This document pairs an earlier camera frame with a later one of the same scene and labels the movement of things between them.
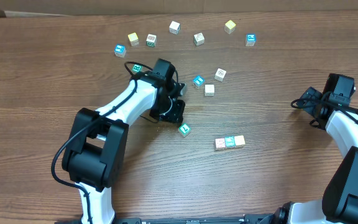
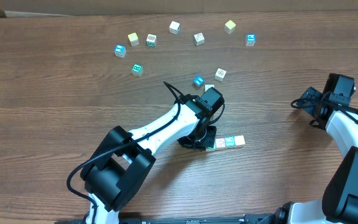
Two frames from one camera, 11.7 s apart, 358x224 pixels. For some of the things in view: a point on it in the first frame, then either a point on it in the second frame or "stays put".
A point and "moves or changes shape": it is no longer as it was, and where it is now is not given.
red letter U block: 220,144 stays put
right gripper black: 309,99 stays put
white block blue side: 230,141 stays put
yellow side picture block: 239,140 stays put
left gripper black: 174,116 → 209,140
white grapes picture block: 184,130 moves or changes shape
